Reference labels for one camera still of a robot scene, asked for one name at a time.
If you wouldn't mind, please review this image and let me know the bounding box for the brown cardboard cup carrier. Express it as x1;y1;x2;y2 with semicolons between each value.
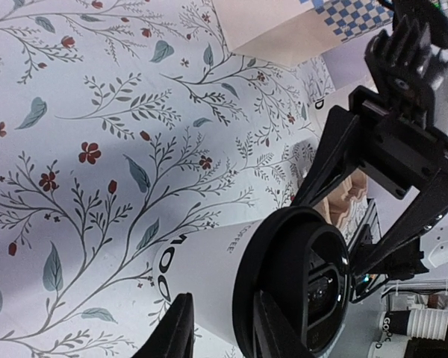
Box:
315;169;368;245

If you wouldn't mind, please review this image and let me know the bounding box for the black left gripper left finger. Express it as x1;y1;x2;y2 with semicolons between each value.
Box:
132;293;194;358

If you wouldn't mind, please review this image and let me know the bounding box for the white paper coffee cup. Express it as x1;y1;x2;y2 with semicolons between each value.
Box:
152;220;262;345

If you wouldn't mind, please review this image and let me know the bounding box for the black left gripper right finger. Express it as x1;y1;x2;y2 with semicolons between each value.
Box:
252;291;314;358

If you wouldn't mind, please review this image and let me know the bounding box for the black plastic cup lid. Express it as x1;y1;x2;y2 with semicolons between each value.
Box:
232;207;350;357

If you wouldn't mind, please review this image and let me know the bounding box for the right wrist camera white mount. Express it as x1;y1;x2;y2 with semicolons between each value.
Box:
424;45;448;136

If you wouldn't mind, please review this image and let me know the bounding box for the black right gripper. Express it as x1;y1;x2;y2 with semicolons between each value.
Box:
290;16;448;281

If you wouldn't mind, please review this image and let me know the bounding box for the checkered paper takeout bag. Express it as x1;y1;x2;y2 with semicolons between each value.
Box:
212;0;393;67

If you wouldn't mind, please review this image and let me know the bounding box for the floral patterned table mat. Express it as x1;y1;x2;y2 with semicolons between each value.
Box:
0;1;335;357

